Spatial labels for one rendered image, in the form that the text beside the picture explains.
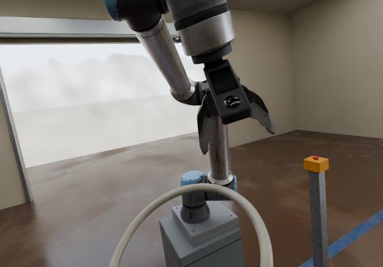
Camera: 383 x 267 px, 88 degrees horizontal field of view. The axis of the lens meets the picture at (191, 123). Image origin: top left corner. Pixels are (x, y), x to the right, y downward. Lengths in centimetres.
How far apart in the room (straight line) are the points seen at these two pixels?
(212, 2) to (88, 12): 504
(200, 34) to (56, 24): 465
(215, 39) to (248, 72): 625
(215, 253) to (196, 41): 119
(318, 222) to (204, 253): 101
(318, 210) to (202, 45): 173
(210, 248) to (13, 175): 455
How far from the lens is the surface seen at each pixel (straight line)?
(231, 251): 140
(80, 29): 487
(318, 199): 186
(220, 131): 99
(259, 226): 64
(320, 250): 210
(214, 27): 32
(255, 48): 690
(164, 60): 63
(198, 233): 126
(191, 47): 33
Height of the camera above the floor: 166
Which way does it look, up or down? 7 degrees down
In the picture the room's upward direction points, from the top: 7 degrees counter-clockwise
